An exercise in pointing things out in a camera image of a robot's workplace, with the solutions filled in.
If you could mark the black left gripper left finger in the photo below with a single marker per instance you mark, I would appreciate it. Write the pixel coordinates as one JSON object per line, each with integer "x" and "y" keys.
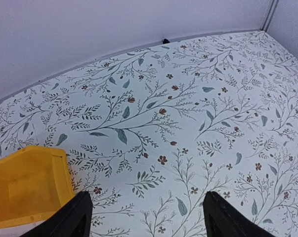
{"x": 72, "y": 220}

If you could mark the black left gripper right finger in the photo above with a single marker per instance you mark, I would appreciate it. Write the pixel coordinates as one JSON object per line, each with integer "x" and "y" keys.
{"x": 223, "y": 220}

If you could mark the yellow plastic bin near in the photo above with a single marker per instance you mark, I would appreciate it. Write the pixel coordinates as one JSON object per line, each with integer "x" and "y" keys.
{"x": 34, "y": 184}

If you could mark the floral patterned table mat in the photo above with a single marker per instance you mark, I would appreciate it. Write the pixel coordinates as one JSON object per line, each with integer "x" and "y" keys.
{"x": 148, "y": 133}

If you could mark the right aluminium frame post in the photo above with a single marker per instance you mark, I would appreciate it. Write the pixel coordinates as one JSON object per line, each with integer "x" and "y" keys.
{"x": 269, "y": 16}

